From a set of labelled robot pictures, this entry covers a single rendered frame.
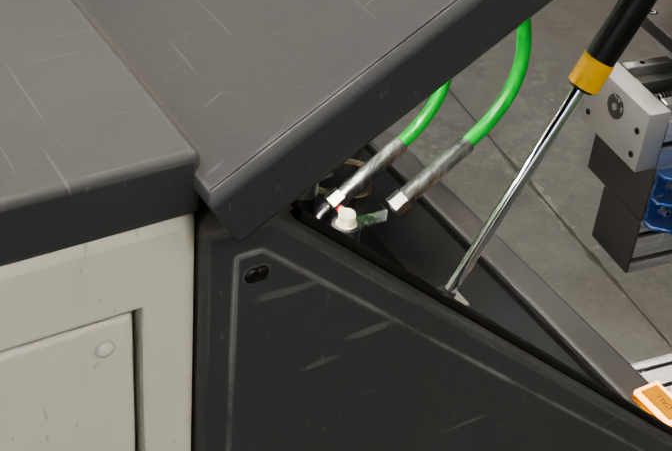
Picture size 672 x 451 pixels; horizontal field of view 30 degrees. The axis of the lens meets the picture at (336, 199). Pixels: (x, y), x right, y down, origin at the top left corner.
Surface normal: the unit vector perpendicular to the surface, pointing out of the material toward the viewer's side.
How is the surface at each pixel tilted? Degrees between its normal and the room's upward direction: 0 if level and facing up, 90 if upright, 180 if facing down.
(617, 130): 90
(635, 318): 0
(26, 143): 0
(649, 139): 90
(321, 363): 90
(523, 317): 90
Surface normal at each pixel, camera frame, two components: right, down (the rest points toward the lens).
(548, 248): 0.08, -0.80
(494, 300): -0.86, 0.25
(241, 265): 0.51, 0.55
